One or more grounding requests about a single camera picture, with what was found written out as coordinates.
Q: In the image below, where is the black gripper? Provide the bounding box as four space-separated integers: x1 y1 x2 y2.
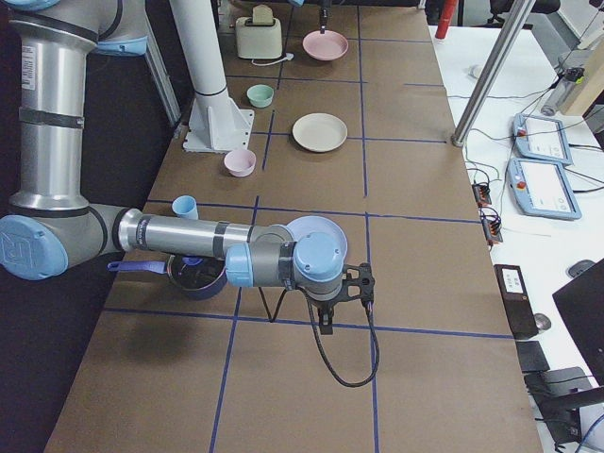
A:
319 0 332 34
307 295 344 335

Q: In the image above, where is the pink plate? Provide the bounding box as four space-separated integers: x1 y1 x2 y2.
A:
302 30 349 61

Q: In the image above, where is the blue plate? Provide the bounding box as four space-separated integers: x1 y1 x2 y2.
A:
286 215 348 257

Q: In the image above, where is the bread slice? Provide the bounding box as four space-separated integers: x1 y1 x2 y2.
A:
252 5 275 26

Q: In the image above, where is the cream toaster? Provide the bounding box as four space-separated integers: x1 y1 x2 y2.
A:
235 17 283 59

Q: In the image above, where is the green bowl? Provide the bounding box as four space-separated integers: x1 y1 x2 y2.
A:
246 84 275 109

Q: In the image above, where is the cream plate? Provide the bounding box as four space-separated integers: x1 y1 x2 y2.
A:
292 112 348 153

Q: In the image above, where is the red cylinder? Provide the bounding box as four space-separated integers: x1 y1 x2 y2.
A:
435 0 459 40

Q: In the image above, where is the dark blue pot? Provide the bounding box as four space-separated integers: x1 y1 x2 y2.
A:
107 255 227 300

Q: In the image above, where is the white mounting column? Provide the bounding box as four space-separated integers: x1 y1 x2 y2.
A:
170 0 255 153

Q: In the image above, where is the pink bowl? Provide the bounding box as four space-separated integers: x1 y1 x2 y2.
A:
224 149 257 177

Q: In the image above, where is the light blue cup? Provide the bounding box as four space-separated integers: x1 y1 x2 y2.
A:
172 195 199 220

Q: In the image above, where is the black rectangular box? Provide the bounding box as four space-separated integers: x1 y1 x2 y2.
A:
494 264 538 340

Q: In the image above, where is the orange connector block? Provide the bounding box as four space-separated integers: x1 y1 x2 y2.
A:
480 213 503 246
472 183 492 207

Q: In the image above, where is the far teach pendant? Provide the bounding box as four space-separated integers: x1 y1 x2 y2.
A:
512 113 573 166

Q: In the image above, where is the teach pendant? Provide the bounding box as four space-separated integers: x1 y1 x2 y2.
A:
507 158 582 221
512 113 573 166

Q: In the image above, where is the near teach pendant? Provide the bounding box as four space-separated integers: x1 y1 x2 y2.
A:
507 158 582 221

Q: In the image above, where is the grey water bottle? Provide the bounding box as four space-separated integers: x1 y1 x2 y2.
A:
541 67 585 116

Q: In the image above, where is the black monitor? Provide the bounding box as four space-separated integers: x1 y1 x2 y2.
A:
553 266 603 385

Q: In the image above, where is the black computer mouse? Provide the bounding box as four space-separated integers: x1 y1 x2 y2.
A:
566 260 596 278

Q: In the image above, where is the white toaster plug cable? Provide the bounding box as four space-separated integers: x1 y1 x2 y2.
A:
249 51 296 66

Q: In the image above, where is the aluminium frame post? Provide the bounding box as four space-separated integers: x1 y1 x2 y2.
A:
451 0 536 147

